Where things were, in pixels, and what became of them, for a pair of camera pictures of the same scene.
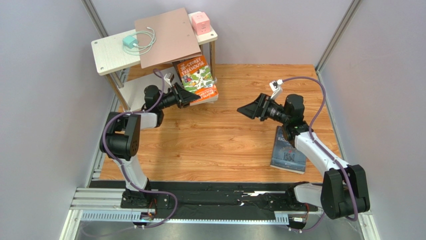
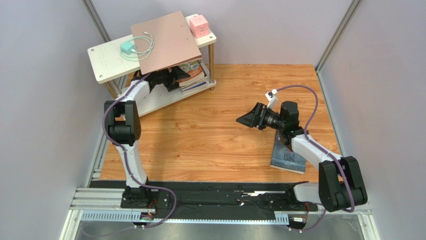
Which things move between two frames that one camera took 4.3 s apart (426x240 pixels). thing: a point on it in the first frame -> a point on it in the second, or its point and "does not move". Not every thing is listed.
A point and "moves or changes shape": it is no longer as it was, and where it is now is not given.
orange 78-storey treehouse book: (196, 78) moves or changes shape
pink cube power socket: (201, 23) does not move
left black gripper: (183, 97) -> (175, 74)
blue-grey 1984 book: (284, 156) does not move
